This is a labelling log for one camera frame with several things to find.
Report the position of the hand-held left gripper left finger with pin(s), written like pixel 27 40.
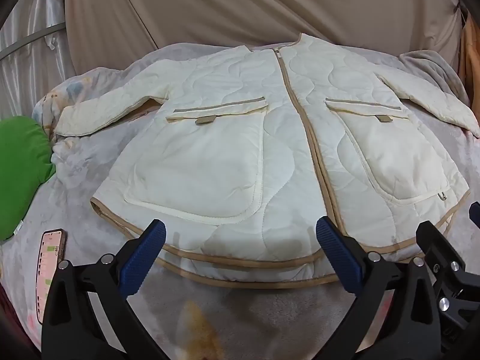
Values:
pixel 144 258

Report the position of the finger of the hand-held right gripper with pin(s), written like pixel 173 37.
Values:
pixel 437 240
pixel 475 214

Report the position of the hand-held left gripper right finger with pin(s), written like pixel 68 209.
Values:
pixel 337 255

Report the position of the cream quilted jacket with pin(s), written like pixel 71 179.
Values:
pixel 232 127

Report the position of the smartphone with lit screen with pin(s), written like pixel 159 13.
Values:
pixel 48 266

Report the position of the grey floral blanket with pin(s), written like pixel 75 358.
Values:
pixel 75 180

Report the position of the green pillow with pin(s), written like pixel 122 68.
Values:
pixel 22 172

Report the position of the orange cloth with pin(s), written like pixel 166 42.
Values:
pixel 469 56

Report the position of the silver satin curtain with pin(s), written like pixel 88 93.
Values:
pixel 30 41

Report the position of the grey curved metal rod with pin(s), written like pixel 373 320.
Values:
pixel 30 39

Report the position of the beige curtain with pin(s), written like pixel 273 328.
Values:
pixel 240 3

